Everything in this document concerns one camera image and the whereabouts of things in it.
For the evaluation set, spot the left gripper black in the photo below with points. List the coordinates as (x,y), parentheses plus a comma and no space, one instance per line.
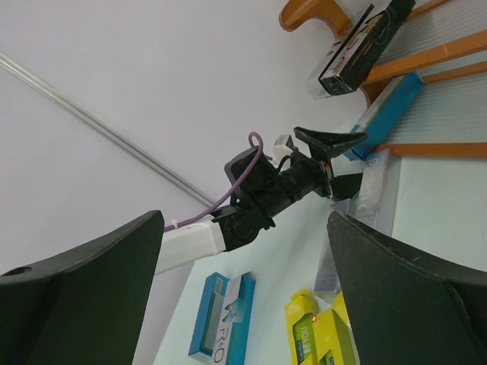
(323,147)

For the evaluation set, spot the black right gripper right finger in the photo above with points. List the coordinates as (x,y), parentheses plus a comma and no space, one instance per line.
(407,306)

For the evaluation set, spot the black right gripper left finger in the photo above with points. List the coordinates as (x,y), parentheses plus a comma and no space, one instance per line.
(85,305)

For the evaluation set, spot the lilac Protefix toothpaste box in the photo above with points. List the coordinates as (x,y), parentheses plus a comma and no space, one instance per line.
(375,203)

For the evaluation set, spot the blue toothpaste box with barcode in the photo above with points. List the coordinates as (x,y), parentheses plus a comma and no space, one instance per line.
(382,115)

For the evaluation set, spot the lilac text-side toothpaste box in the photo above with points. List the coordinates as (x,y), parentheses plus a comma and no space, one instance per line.
(327,279)

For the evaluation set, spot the white blue R&O box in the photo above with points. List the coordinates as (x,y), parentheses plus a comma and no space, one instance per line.
(222,324)

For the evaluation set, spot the silver black R&O charcoal box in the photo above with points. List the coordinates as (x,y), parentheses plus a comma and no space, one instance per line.
(315,84)

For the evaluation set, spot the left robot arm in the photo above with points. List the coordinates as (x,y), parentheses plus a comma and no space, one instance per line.
(261,188)

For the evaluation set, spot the orange wooden shelf rack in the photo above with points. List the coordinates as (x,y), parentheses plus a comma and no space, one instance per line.
(295,13)

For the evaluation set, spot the yellow Curaprox box right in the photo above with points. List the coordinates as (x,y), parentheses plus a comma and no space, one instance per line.
(339,306)

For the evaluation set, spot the yellow curaprox box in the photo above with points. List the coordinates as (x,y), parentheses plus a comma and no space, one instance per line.
(332,339)
(299,314)
(339,306)

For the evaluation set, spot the yellow Curaprox box middle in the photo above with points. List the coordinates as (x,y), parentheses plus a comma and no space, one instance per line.
(332,339)

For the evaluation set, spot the yellow Curaprox box left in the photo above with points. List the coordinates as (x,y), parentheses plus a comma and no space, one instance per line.
(299,314)

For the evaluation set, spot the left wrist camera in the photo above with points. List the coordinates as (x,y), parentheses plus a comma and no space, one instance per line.
(282,146)

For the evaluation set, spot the aluminium frame rail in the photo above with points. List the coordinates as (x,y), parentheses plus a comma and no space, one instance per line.
(51,93)

